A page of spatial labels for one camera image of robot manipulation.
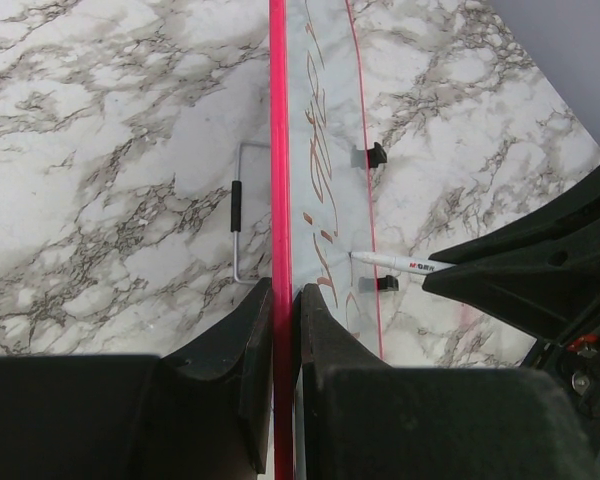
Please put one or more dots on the metal wire whiteboard stand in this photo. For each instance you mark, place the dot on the metal wire whiteboard stand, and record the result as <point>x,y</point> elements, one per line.
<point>236,211</point>

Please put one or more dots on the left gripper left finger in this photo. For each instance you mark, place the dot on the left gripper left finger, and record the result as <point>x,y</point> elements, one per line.
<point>201,412</point>

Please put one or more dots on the white whiteboard marker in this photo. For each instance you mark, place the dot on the white whiteboard marker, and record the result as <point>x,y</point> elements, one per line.
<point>401,263</point>

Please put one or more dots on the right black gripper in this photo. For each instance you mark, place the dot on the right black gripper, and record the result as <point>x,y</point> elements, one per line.
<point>541,275</point>

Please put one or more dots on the black whiteboard stand clip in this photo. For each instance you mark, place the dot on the black whiteboard stand clip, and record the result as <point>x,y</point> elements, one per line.
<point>376,156</point>

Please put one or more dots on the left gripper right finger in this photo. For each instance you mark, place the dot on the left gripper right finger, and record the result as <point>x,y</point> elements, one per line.
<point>359,418</point>

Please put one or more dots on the pink framed whiteboard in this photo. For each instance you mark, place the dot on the pink framed whiteboard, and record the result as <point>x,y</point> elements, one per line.
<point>320,187</point>

